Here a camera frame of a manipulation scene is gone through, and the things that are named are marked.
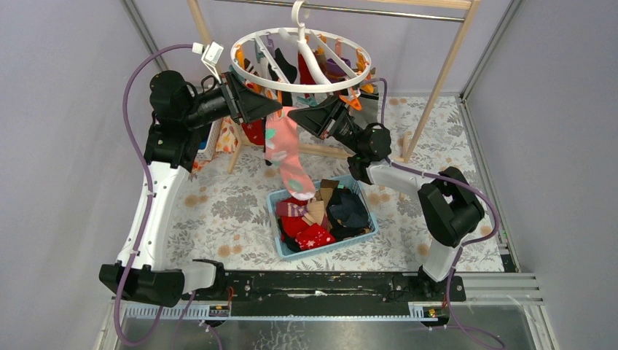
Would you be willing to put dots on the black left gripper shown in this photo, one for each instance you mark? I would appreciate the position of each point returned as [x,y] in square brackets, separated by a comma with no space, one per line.
[232,96]

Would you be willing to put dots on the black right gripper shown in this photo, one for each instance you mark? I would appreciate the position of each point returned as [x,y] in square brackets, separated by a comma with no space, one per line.
[315,119]

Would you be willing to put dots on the red santa sock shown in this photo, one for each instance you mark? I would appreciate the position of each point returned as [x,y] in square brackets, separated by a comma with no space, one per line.
[255,132]

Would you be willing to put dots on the white round clip hanger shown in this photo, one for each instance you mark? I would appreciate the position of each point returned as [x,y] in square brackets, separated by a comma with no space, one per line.
[316,47]

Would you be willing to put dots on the pink green patterned sock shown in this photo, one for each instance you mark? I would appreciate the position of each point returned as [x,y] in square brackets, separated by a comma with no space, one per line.
[282,150]

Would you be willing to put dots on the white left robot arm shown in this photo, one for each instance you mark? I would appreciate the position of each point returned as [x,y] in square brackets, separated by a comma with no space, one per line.
[181,120]

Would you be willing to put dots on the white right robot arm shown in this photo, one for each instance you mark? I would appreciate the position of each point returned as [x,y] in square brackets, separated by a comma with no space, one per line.
[450,207]

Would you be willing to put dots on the orange floral cloth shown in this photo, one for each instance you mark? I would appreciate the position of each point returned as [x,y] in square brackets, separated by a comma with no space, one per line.
[227,143]

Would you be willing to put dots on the grey hanging sock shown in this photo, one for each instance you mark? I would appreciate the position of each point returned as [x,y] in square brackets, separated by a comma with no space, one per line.
[368,113]

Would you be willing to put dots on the red hanging sock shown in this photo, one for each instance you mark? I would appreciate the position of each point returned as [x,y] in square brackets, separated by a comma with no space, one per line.
[304,72]

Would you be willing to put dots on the purple striped hanging sock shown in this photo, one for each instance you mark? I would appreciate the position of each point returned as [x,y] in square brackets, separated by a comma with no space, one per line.
[333,70]

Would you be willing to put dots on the brown sock in basket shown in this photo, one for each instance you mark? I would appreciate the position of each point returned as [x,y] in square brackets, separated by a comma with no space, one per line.
[327,186]

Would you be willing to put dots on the black hanging sock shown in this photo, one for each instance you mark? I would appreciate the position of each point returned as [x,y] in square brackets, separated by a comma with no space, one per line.
[289,71]

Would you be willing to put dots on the white plastic laundry basket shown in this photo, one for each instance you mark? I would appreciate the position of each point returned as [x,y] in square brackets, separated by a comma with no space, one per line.
[207,148]

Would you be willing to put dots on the blue plastic sock basket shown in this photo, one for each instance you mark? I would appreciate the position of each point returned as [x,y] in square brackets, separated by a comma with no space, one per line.
[286,253]

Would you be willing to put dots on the tan beige sock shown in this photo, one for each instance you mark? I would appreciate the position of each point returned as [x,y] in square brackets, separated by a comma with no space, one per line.
[315,213]

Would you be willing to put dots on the maroon purple striped sock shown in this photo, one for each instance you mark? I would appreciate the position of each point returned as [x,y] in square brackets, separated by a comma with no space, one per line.
[292,207]

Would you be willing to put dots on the dark navy sock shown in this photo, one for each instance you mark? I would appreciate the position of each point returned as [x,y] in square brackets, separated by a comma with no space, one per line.
[347,215]

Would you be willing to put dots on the red sock in basket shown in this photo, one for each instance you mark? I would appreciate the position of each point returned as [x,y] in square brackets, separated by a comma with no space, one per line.
[291,226]

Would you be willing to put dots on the red snowflake sock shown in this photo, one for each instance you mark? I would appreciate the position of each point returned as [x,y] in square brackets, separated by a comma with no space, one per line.
[314,237]

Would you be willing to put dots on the floral table mat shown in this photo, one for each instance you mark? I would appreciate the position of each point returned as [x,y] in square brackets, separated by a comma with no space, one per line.
[223,217]

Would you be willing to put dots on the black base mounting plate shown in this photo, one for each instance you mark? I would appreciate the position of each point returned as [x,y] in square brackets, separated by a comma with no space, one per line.
[329,293]

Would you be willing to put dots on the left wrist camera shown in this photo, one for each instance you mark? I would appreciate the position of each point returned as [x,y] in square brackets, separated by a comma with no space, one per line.
[209,56]

